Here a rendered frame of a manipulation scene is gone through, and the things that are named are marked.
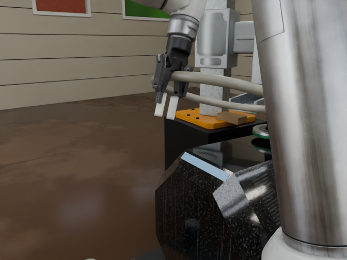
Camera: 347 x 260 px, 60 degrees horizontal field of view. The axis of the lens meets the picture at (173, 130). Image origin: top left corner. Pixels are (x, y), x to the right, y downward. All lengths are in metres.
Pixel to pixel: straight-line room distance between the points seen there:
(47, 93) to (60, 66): 0.66
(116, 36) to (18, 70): 2.39
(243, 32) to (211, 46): 0.24
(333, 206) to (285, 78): 0.13
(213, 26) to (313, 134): 1.96
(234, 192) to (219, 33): 1.29
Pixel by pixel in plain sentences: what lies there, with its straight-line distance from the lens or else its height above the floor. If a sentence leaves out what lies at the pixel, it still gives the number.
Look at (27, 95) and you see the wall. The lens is 7.17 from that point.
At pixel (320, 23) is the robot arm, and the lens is 0.32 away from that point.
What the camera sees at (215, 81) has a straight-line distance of 0.83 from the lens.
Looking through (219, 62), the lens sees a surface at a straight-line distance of 2.25.
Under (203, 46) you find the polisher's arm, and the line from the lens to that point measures 2.26.
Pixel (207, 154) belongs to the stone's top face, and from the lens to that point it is 1.43.
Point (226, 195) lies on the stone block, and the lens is 1.26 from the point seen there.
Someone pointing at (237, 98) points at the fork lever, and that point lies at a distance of 1.34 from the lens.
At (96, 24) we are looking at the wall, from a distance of 7.62.
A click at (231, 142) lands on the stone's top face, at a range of 1.63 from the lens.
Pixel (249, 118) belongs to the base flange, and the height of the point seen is 0.77.
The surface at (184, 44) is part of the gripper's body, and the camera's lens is 0.89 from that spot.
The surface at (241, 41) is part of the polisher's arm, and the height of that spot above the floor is 1.34.
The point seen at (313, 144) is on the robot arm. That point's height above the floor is 1.24.
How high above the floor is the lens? 1.34
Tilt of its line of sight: 16 degrees down
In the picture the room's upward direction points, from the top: straight up
